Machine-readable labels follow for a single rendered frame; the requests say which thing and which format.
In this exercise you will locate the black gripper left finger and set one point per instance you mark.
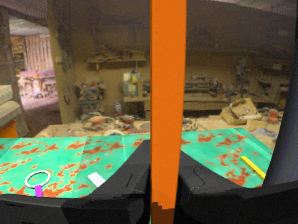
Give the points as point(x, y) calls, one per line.
point(123, 199)

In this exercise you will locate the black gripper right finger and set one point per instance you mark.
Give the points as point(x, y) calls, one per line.
point(203, 197)

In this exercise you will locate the orange handle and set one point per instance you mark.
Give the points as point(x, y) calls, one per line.
point(167, 95)

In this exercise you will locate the white flat bar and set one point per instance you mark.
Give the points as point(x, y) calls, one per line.
point(96, 179)

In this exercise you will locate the thin grey bent wire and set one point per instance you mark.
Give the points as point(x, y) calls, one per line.
point(283, 166)

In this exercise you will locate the white loop with magenta handle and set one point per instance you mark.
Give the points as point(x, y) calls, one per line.
point(39, 191)

